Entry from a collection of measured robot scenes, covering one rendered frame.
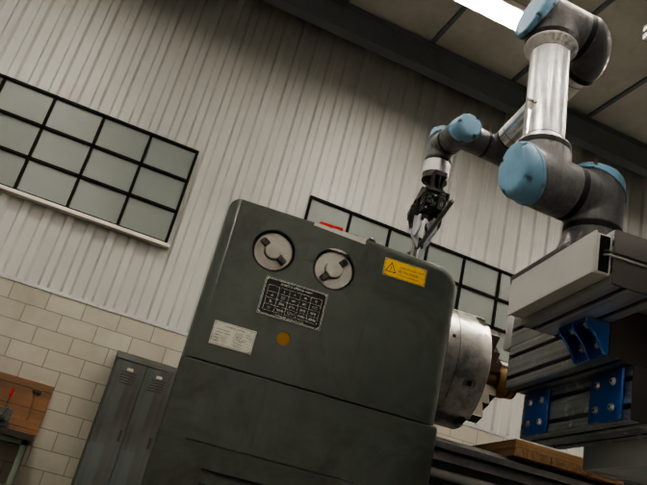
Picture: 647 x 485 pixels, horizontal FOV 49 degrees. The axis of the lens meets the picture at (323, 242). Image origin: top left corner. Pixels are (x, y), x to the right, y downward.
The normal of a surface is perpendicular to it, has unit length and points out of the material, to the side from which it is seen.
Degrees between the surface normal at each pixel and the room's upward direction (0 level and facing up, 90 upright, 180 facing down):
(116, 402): 90
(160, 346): 90
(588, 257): 90
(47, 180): 90
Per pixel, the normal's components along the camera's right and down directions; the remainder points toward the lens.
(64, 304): 0.36, -0.29
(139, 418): 0.06, -0.38
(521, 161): -0.93, -0.22
